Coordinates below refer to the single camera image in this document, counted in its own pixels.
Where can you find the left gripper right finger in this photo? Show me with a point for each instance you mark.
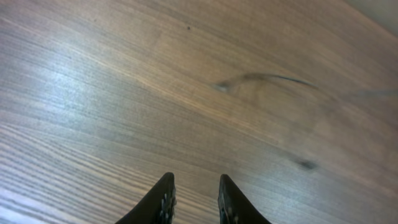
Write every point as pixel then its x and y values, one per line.
pixel 234 206

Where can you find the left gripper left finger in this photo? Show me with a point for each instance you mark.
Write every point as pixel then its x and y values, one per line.
pixel 157 206

